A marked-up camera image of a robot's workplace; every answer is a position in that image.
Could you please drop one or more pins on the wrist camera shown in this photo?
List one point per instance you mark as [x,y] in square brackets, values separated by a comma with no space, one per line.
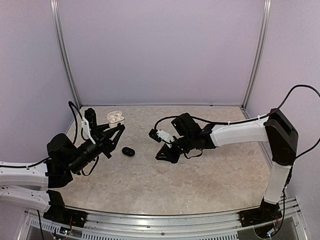
[161,136]
[89,123]

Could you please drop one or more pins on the white earbud charging case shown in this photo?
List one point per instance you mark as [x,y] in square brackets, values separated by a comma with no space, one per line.
[114,118]

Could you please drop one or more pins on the front aluminium rail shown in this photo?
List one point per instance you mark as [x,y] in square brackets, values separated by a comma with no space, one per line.
[100,225]

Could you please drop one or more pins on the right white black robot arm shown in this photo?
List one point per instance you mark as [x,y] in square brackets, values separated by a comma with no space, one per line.
[272,128]

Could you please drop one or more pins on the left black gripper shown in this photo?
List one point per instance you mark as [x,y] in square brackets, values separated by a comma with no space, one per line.
[103,138]

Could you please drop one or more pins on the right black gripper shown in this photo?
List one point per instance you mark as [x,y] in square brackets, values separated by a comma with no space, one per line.
[170,157]

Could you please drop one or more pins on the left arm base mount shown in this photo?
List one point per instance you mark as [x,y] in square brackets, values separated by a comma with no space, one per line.
[67,216]

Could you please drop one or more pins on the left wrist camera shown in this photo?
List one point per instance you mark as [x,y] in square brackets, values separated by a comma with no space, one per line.
[89,123]

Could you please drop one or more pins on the aluminium frame post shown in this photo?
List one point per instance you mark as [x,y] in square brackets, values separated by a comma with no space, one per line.
[54,5]
[258,53]

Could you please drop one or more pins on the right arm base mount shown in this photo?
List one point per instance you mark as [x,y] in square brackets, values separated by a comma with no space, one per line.
[258,216]

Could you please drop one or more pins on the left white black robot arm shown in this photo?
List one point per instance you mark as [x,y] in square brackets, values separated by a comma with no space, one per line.
[34,185]

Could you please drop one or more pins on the right aluminium frame post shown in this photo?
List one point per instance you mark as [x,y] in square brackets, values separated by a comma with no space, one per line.
[258,53]

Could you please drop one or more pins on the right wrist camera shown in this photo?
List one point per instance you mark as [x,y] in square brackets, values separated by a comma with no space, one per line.
[161,136]

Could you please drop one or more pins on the left aluminium frame post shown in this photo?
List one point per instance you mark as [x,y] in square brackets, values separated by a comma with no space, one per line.
[54,5]

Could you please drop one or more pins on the black earbud charging case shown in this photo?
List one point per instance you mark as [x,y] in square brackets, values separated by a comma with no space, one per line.
[127,151]

